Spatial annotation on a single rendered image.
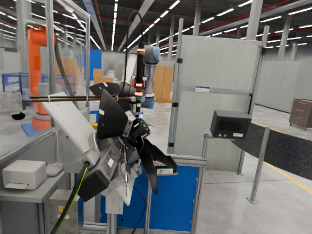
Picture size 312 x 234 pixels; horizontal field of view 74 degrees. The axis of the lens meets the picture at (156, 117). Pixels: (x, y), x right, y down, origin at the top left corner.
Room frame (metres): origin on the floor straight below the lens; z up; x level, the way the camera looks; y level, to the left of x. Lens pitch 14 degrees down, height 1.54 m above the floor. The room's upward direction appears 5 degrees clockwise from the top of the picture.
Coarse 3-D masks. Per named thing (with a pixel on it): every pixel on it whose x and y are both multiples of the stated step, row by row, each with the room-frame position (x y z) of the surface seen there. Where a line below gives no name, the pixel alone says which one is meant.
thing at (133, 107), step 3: (132, 99) 1.16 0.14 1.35; (135, 99) 1.17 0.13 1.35; (129, 102) 1.18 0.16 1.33; (132, 102) 1.15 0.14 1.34; (135, 102) 1.16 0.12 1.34; (132, 105) 1.17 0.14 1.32; (135, 105) 1.17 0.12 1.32; (132, 108) 1.17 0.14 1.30; (135, 108) 1.17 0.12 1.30; (132, 111) 1.17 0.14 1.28; (135, 111) 1.17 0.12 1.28; (141, 111) 1.20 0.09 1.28; (135, 114) 1.16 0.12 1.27; (138, 114) 1.16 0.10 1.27; (141, 114) 1.17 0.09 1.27
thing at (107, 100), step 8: (104, 96) 0.88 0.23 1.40; (104, 104) 0.86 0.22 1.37; (112, 104) 0.91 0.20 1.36; (104, 112) 0.85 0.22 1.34; (112, 112) 0.90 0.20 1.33; (120, 112) 0.96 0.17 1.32; (104, 120) 0.84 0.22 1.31; (112, 120) 0.89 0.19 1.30; (120, 120) 0.95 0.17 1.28; (104, 128) 0.83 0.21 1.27; (112, 128) 0.89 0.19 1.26; (120, 128) 0.96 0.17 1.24; (104, 136) 0.83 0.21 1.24; (112, 136) 0.90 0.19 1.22; (120, 136) 0.97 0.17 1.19
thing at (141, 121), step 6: (138, 120) 1.07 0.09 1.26; (132, 126) 1.06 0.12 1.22; (138, 126) 1.05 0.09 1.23; (132, 132) 1.04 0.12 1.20; (138, 132) 1.04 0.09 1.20; (144, 132) 1.05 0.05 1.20; (150, 132) 1.11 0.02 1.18; (126, 138) 1.04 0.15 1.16; (132, 138) 1.06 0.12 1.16; (132, 144) 1.05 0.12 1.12
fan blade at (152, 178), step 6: (144, 144) 0.97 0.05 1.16; (144, 150) 0.97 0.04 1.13; (144, 156) 0.97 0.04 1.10; (150, 156) 0.87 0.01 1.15; (144, 162) 0.96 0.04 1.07; (150, 162) 0.88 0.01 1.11; (144, 168) 0.96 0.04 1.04; (150, 168) 0.89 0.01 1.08; (150, 174) 0.90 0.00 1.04; (150, 180) 0.90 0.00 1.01; (156, 180) 0.81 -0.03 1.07; (156, 186) 0.83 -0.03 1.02; (156, 192) 0.85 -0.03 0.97
